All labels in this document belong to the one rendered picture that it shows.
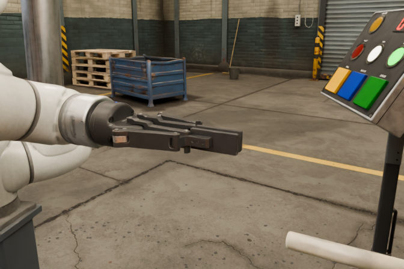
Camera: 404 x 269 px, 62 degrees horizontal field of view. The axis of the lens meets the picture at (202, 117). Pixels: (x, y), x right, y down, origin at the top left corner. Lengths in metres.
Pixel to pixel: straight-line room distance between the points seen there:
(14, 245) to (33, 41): 0.60
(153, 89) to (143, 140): 4.81
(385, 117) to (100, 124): 0.58
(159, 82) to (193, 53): 4.99
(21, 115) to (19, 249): 0.71
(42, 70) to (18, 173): 0.31
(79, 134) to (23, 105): 0.09
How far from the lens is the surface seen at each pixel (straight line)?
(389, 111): 0.82
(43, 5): 1.07
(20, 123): 0.57
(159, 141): 0.47
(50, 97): 0.60
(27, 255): 1.26
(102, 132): 0.54
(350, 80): 0.97
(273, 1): 9.09
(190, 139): 0.47
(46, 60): 1.08
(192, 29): 10.25
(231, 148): 0.46
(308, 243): 0.93
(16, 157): 1.11
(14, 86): 0.56
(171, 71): 5.47
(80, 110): 0.56
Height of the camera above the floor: 1.15
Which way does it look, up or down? 15 degrees down
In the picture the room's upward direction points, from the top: straight up
